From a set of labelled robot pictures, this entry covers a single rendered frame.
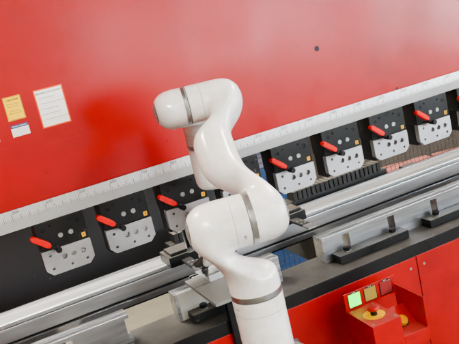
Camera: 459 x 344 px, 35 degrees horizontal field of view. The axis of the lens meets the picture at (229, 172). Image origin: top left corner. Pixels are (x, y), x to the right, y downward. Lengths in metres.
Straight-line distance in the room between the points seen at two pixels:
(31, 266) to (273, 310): 1.33
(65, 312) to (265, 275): 1.09
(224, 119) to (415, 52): 1.11
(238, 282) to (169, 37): 0.92
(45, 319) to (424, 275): 1.34
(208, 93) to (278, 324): 0.60
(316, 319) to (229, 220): 0.99
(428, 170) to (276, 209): 1.62
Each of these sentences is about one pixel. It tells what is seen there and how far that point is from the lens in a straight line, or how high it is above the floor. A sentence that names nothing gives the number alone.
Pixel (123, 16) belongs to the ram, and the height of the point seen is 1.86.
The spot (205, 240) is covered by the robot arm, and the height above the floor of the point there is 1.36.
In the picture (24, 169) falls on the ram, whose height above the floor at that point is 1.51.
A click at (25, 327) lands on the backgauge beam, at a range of 2.55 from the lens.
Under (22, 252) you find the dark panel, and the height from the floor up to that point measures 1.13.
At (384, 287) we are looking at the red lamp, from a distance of 2.50.
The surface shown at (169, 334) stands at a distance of 2.36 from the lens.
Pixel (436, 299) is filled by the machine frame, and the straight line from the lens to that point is 2.77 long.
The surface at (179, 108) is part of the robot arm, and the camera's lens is 1.82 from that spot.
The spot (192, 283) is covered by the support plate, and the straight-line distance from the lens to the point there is 2.35.
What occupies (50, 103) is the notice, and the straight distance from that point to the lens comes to 2.16.
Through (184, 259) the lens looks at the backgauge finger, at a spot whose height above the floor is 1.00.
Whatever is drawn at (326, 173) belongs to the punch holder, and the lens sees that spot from 2.54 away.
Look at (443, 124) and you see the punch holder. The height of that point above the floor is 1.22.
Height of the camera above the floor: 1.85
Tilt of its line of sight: 13 degrees down
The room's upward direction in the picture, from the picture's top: 13 degrees counter-clockwise
